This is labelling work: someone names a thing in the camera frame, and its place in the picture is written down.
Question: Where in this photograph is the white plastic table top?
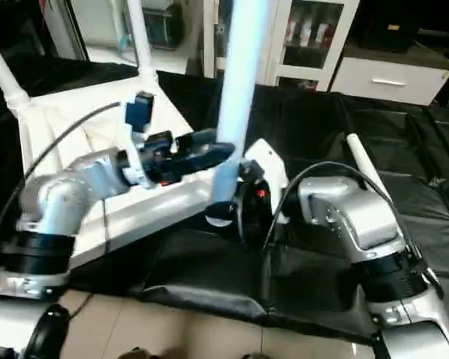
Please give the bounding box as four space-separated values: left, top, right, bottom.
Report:
16 73 237 271

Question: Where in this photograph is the white plastic table leg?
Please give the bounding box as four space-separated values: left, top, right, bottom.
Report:
0 30 32 110
205 0 272 227
346 133 394 203
126 0 160 80

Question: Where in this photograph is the white glass door cabinet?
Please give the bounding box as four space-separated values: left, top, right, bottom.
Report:
202 0 360 92

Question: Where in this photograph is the black table mat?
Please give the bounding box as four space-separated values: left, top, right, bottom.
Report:
0 56 449 345

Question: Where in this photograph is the white drawer unit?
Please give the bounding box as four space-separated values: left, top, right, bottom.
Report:
331 56 449 106

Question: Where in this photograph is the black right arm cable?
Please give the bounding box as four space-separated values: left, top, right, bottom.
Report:
260 161 429 286

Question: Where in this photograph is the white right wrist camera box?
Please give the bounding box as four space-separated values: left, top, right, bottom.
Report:
242 138 291 225

